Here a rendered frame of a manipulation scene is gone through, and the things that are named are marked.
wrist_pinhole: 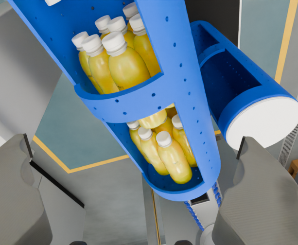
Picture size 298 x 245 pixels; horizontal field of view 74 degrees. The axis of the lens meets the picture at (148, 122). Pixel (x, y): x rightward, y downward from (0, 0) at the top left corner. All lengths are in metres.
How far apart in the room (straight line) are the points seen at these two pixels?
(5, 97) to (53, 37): 0.26
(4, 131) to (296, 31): 2.04
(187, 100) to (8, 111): 0.49
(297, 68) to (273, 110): 1.55
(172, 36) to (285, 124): 0.66
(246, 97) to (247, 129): 0.13
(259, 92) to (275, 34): 1.25
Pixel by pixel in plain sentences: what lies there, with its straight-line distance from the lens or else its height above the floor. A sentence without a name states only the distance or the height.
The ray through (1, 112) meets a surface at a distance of 0.65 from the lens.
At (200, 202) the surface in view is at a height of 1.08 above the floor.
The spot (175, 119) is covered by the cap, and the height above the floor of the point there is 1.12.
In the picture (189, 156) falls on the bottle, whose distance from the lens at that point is 0.65.
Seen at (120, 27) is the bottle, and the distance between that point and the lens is 0.46.
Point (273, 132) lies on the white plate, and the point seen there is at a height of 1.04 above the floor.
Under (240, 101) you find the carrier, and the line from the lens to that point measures 0.78.
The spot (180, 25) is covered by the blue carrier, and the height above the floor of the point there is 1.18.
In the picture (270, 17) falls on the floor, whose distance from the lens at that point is 1.92.
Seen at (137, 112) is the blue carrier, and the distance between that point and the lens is 0.37.
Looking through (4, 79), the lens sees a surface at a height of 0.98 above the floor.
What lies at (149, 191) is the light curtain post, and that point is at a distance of 1.41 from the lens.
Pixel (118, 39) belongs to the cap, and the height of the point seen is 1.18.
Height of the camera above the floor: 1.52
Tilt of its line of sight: 47 degrees down
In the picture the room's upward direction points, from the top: 171 degrees clockwise
